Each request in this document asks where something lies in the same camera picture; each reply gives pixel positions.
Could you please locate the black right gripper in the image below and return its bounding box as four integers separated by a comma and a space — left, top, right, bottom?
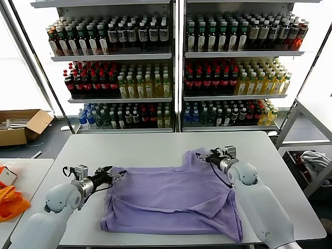
195, 149, 224, 165

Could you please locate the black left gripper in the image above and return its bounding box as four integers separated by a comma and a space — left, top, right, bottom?
91, 165, 128, 188

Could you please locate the purple t-shirt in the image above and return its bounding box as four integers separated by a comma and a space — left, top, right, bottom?
100, 147, 244, 243

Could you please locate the small cola bottle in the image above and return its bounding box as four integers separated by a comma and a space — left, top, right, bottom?
245, 105, 254, 125
253, 105, 262, 125
141, 108, 150, 129
149, 108, 158, 129

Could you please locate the cola bottle red cap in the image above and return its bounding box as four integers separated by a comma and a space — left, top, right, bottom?
64, 73, 76, 95
82, 72, 93, 96
108, 72, 119, 96
220, 67, 231, 93
100, 72, 110, 96
73, 72, 84, 96
193, 68, 204, 94
229, 67, 239, 93
91, 72, 102, 96
203, 68, 213, 94
185, 69, 195, 94
212, 68, 223, 94

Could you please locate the black plastic crate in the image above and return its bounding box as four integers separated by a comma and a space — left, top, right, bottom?
282, 150, 325, 191

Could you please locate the brown cardboard box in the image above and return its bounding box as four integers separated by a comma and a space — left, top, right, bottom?
0, 108, 54, 147

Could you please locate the white and orange box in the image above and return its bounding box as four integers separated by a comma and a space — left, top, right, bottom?
0, 163, 18, 186

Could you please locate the red cloth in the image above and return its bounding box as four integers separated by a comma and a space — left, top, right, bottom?
292, 153, 312, 183

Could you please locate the orange cloth bag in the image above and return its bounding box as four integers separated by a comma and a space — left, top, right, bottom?
0, 181, 32, 223

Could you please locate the clear plastic packaging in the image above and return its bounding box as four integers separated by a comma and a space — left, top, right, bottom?
0, 117, 29, 130

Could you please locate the grey metal drinks shelf unit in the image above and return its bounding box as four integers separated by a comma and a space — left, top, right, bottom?
31, 0, 179, 134
181, 0, 321, 136

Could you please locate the grey crumpled cloth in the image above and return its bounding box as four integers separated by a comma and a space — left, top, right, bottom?
300, 150, 332, 177

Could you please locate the dark tea bottle green label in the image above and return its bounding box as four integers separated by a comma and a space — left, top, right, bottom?
66, 25, 79, 56
228, 21, 239, 50
76, 24, 90, 56
187, 22, 197, 51
207, 22, 218, 51
238, 21, 249, 50
98, 24, 110, 56
197, 22, 208, 51
218, 21, 228, 50
87, 24, 100, 56
56, 26, 70, 57

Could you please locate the grey metal rack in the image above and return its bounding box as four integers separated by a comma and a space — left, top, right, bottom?
274, 97, 332, 199

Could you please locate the dark bottle white square label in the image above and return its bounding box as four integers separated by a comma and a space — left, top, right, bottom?
148, 22, 159, 51
137, 22, 149, 51
127, 22, 137, 51
287, 21, 300, 50
279, 20, 291, 49
107, 23, 119, 52
117, 22, 128, 51
158, 21, 170, 51
269, 20, 282, 49

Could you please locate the black diagonal pole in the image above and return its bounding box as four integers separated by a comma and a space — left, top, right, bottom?
276, 24, 332, 136
9, 0, 72, 135

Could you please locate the dark bottle beige label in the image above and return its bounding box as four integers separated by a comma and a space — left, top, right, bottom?
259, 20, 271, 49
248, 20, 261, 49

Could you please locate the amber tea bottle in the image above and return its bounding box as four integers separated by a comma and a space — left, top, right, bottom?
47, 27, 60, 57

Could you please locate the brown shoe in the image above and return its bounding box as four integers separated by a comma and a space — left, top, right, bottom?
320, 217, 332, 234

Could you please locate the red drink bottle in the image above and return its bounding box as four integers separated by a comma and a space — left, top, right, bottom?
297, 22, 309, 51

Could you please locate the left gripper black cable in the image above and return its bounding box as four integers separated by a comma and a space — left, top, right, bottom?
77, 181, 114, 211

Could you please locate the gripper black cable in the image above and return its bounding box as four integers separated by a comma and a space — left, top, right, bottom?
77, 181, 114, 211
210, 162, 233, 189

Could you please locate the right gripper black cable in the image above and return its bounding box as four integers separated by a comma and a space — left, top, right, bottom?
210, 162, 233, 189

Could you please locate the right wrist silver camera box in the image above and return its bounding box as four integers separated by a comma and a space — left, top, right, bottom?
223, 145, 238, 159

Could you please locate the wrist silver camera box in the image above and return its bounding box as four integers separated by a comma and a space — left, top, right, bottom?
223, 145, 238, 159
74, 164, 89, 180

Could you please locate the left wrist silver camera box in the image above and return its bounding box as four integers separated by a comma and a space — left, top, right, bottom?
74, 164, 89, 180

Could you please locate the left wrist camera cable loop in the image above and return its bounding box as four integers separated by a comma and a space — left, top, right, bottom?
62, 165, 76, 177

